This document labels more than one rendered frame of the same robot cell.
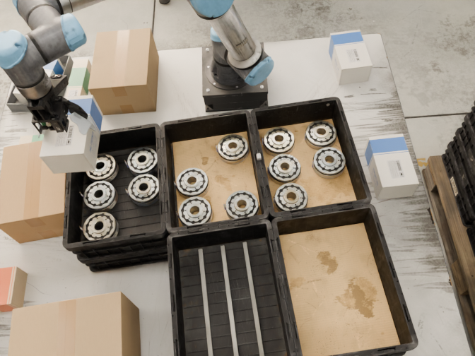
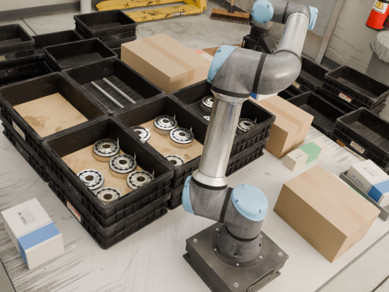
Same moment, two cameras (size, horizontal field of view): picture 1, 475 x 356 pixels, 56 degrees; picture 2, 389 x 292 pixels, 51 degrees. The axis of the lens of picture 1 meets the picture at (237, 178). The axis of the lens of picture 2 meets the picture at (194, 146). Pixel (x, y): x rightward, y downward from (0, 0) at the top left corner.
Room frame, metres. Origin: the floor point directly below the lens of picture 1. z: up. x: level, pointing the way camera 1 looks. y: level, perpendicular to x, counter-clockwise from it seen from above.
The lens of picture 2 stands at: (1.66, -0.82, 1.90)
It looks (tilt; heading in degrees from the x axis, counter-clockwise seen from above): 39 degrees down; 131
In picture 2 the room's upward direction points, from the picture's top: 10 degrees clockwise
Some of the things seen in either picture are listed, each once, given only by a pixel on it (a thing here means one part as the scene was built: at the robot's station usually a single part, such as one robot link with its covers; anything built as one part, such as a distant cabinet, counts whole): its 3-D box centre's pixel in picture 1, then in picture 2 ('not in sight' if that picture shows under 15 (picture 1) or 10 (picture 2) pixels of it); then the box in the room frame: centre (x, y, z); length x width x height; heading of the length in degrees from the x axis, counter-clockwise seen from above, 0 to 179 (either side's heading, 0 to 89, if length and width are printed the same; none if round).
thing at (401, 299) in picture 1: (338, 278); (51, 104); (0.34, -0.23, 0.92); 0.40 x 0.30 x 0.02; 1
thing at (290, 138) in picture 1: (278, 139); (140, 180); (0.85, -0.15, 0.86); 0.10 x 0.10 x 0.01
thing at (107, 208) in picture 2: (307, 154); (107, 158); (0.74, -0.22, 0.92); 0.40 x 0.30 x 0.02; 1
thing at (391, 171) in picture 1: (389, 166); (32, 232); (0.75, -0.53, 0.75); 0.20 x 0.12 x 0.09; 178
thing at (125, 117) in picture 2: (213, 176); (169, 139); (0.73, 0.08, 0.87); 0.40 x 0.30 x 0.11; 1
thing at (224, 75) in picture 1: (229, 61); (241, 234); (1.23, -0.03, 0.85); 0.15 x 0.15 x 0.10
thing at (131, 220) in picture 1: (120, 191); (219, 116); (0.72, 0.38, 0.87); 0.40 x 0.30 x 0.11; 1
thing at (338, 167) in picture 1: (329, 160); (89, 179); (0.74, -0.30, 0.86); 0.10 x 0.10 x 0.01
